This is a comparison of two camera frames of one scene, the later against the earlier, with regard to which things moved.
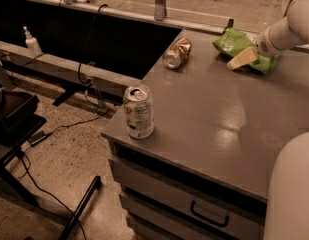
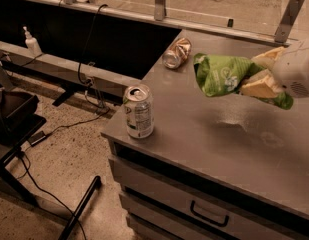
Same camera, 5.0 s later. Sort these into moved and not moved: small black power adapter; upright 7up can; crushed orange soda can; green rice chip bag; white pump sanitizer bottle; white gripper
Moved: green rice chip bag; white gripper
Not moved: crushed orange soda can; upright 7up can; white pump sanitizer bottle; small black power adapter
